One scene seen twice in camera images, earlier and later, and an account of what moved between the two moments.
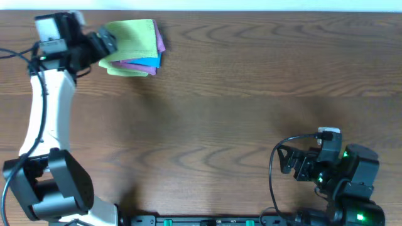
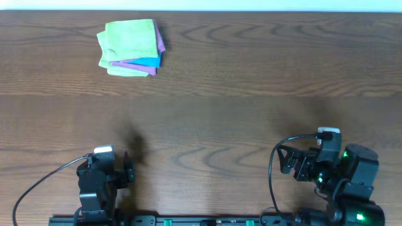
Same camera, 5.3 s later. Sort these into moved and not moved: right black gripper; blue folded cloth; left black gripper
Moved: left black gripper
Not moved: blue folded cloth; right black gripper
